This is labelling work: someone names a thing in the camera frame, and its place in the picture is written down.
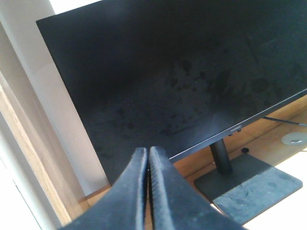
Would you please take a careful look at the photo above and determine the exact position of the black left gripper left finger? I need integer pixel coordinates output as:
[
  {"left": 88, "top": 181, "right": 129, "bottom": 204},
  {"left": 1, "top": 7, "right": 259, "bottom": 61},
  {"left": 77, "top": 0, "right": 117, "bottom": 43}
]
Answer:
[{"left": 62, "top": 147, "right": 147, "bottom": 230}]

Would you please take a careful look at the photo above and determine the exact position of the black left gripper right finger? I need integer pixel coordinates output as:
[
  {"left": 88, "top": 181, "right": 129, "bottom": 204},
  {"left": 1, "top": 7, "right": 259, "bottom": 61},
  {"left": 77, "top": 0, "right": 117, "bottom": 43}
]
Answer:
[{"left": 149, "top": 146, "right": 243, "bottom": 230}]

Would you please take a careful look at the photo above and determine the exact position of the black monitor stand base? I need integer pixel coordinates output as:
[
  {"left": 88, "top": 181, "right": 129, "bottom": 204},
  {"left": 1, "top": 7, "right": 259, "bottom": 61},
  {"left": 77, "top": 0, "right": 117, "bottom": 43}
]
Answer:
[{"left": 194, "top": 139, "right": 303, "bottom": 225}]

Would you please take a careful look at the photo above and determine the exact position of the black computer monitor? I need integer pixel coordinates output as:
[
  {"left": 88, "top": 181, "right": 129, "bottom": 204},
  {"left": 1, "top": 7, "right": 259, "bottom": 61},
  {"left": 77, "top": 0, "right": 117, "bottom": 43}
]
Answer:
[{"left": 36, "top": 0, "right": 307, "bottom": 184}]

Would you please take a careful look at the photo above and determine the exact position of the black monitor cable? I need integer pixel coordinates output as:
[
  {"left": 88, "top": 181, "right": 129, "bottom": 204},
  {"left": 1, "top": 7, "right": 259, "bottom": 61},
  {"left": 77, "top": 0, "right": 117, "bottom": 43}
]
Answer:
[{"left": 261, "top": 116, "right": 307, "bottom": 127}]

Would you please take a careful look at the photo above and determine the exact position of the grey desk cable grommet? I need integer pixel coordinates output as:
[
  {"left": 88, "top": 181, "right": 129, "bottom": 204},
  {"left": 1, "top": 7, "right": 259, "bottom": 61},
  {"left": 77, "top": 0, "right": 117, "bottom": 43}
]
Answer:
[{"left": 281, "top": 133, "right": 307, "bottom": 146}]

